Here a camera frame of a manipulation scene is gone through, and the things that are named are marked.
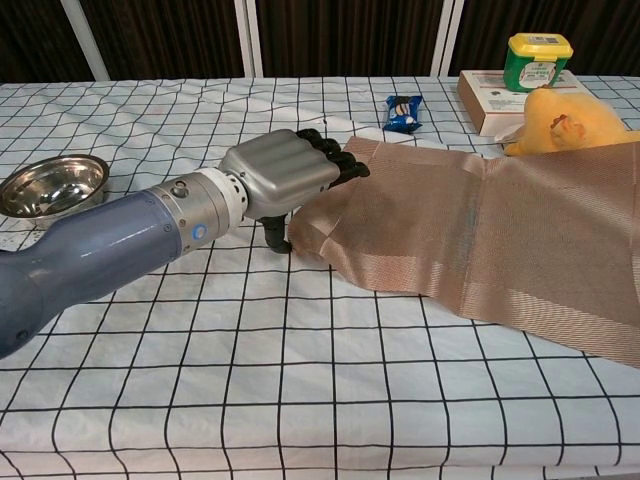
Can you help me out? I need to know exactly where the white and orange box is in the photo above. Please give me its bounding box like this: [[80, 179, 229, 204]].
[[457, 68, 596, 137]]

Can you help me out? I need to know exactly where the green tub with yellow lid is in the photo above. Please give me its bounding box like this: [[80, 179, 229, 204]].
[[502, 32, 574, 94]]

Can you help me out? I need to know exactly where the stainless steel bowl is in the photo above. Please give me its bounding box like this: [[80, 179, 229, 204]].
[[0, 154, 111, 219]]

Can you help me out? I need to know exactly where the yellow plush toy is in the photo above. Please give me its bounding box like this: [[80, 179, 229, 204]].
[[494, 85, 640, 159]]

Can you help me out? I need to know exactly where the white grid tablecloth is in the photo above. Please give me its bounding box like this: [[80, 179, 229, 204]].
[[0, 74, 640, 480]]

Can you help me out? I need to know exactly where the white partition post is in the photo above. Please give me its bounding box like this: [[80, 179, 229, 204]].
[[59, 0, 109, 81], [429, 0, 466, 77], [234, 0, 265, 79]]

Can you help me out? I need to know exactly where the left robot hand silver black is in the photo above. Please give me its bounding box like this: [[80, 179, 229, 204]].
[[219, 128, 371, 255]]

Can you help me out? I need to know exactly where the blue cookie packet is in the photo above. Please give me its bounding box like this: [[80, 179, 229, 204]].
[[383, 94, 424, 135]]

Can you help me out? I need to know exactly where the brown woven placemat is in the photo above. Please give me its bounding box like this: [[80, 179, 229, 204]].
[[288, 134, 640, 369]]

